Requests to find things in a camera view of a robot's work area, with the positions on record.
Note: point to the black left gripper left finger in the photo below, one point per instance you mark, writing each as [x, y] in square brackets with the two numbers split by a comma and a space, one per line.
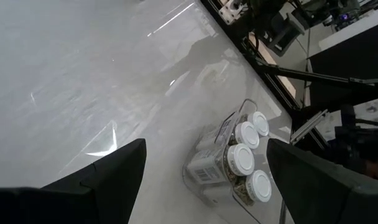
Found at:
[117, 180]

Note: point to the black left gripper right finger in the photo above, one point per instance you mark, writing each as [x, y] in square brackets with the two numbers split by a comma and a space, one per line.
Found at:
[325, 193]

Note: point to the white-lid spice jar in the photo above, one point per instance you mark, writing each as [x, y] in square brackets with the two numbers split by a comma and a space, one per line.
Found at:
[247, 134]
[259, 186]
[260, 123]
[240, 159]

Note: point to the grey side table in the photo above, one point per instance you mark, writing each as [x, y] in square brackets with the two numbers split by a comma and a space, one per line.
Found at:
[357, 62]

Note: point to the clear plastic bin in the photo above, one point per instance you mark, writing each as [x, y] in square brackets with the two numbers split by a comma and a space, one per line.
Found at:
[214, 199]

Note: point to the lit black computer tower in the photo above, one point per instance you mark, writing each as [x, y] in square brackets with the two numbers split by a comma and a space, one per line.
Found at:
[342, 18]

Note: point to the silver frame bracket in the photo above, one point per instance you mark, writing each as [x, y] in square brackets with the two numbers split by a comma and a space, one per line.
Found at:
[308, 126]

